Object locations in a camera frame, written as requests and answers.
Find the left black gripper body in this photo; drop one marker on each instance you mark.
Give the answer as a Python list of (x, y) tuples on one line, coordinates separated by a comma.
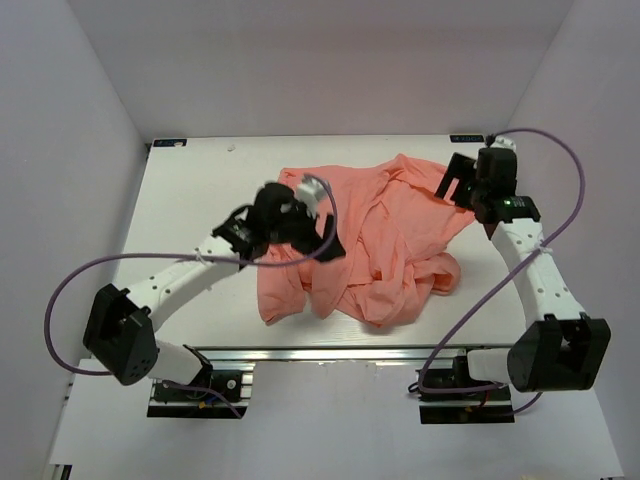
[(297, 229)]

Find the front aluminium rail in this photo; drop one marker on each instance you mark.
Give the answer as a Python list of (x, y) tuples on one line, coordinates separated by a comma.
[(317, 354)]

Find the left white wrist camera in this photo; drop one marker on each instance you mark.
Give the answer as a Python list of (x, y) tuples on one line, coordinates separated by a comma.
[(311, 192)]

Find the salmon pink jacket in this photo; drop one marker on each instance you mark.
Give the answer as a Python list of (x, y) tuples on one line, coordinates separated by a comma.
[(395, 232)]

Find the front white panel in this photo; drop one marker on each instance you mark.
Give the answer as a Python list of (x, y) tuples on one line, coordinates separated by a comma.
[(344, 420)]

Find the blue table label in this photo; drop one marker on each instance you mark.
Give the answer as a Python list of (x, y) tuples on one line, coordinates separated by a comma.
[(169, 143), (466, 138)]

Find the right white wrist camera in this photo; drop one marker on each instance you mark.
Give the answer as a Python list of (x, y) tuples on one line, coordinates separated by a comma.
[(499, 141)]

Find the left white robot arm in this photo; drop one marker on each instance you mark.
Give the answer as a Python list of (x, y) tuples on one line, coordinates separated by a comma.
[(123, 322)]

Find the right blue table label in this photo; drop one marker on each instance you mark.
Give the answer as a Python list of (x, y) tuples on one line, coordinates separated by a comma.
[(466, 138)]

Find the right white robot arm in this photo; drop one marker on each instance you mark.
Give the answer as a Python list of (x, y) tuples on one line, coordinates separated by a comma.
[(562, 347)]

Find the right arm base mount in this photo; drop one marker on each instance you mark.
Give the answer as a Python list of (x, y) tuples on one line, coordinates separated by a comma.
[(460, 408)]

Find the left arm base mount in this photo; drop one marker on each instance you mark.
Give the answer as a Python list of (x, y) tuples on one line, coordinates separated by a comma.
[(225, 395)]

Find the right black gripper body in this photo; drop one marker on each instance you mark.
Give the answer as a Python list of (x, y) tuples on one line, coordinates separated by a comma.
[(478, 192)]

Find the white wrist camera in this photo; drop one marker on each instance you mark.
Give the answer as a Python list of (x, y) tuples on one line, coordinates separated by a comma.
[(311, 192), (499, 141)]

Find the left blue table label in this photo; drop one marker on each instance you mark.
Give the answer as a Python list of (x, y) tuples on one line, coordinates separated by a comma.
[(169, 143)]

